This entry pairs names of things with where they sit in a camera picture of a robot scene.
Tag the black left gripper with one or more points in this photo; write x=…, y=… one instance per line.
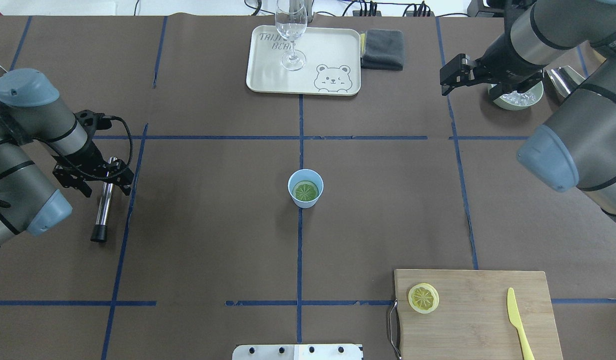
x=89, y=156

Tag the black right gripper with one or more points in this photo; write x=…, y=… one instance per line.
x=498, y=54

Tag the steel muddler black tip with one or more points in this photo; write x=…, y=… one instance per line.
x=99, y=233

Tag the green lime slice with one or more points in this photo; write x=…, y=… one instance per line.
x=305, y=191

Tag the yellow lemon slice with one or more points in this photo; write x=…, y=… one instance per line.
x=423, y=298

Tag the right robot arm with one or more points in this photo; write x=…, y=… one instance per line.
x=576, y=146

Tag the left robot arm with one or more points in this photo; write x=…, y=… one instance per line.
x=45, y=146

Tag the light blue paper cup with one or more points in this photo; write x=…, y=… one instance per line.
x=305, y=174

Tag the green bowl of ice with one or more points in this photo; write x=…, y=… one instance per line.
x=515, y=101

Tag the steel ice scoop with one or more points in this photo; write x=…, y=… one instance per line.
x=565, y=80

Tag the grey folded cloth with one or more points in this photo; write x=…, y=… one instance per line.
x=383, y=49

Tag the clear wine glass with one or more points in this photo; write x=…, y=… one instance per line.
x=291, y=21

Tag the yellow plastic knife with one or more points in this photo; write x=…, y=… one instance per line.
x=516, y=320

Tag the bamboo cutting board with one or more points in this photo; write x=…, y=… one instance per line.
x=471, y=321

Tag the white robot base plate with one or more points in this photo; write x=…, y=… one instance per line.
x=319, y=351

